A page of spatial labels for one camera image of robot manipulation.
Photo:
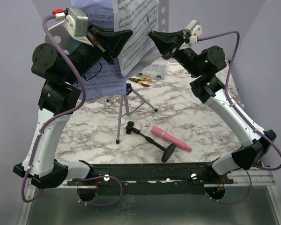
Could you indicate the black microphone stand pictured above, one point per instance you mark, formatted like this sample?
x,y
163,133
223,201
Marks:
x,y
167,152

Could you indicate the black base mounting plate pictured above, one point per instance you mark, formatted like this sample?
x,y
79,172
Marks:
x,y
156,179

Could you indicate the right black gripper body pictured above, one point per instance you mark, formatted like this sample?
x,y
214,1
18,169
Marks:
x,y
172,48

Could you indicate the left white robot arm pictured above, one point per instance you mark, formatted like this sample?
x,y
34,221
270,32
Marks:
x,y
57,101

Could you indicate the white sheet music page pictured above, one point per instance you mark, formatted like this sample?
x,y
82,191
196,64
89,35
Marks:
x,y
139,16

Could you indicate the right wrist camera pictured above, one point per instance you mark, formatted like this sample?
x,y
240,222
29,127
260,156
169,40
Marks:
x,y
191,33

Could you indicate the lilac sheet music page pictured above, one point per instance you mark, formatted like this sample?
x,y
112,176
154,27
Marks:
x,y
102,79

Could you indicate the aluminium frame rail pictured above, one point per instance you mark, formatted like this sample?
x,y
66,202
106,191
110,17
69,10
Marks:
x,y
241,178

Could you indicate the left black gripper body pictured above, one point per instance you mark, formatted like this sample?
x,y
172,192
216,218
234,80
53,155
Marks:
x,y
91,32

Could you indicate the lilac music stand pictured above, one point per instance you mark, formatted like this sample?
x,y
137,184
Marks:
x,y
133,100

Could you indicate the clear plastic screw box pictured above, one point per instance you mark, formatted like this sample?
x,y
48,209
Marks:
x,y
156,71

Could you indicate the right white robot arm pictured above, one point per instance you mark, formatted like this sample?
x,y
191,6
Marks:
x,y
207,87

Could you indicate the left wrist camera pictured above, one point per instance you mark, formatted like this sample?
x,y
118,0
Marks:
x,y
75,22

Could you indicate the pink toy microphone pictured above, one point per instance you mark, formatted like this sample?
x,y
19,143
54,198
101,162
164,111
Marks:
x,y
162,134

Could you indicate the yellow handled pliers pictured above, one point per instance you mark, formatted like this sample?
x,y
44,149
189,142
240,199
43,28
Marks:
x,y
142,81

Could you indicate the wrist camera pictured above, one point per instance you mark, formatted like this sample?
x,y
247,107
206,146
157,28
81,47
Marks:
x,y
191,33
75,22

